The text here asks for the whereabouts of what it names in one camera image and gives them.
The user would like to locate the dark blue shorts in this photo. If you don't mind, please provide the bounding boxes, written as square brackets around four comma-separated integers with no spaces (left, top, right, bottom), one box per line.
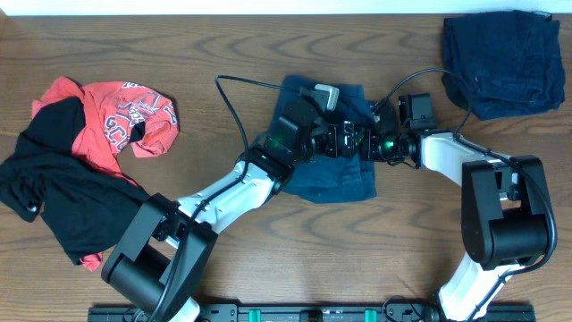
[282,83,376,204]

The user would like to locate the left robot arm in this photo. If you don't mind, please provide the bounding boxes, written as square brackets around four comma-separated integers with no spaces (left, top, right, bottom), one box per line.
[102,97,353,321]

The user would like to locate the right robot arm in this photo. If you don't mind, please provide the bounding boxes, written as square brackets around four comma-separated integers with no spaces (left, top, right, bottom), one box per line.
[359,93,558,321]

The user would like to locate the folded navy garment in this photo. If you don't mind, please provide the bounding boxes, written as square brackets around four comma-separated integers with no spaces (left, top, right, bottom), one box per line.
[442,10,566,121]

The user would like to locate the red printed t-shirt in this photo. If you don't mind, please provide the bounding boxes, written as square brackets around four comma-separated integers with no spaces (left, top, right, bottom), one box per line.
[31,77,179,271]

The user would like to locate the black t-shirt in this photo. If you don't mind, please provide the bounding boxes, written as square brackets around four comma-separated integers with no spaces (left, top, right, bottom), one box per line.
[1,97,149,265]

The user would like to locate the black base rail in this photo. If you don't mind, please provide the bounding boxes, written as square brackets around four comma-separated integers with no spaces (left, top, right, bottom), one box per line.
[87,301,536,322]

